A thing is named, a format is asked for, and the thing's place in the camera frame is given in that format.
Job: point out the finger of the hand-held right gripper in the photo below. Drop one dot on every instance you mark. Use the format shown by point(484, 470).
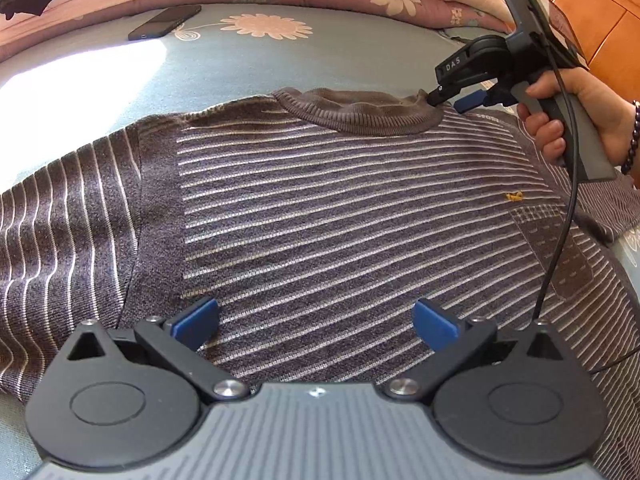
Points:
point(437, 96)
point(470, 101)

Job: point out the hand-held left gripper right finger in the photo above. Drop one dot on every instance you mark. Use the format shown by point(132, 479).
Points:
point(435, 325)

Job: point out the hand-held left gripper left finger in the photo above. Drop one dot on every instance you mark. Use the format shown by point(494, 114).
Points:
point(197, 320)

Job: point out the grey striped sweater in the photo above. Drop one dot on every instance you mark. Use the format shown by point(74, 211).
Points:
point(325, 210)

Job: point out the person's right hand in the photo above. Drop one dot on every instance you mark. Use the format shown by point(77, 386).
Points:
point(605, 110)

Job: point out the teal floral bed sheet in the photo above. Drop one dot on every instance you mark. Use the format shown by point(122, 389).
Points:
point(250, 70)

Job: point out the black phone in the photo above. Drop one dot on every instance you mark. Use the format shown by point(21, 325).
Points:
point(165, 22)

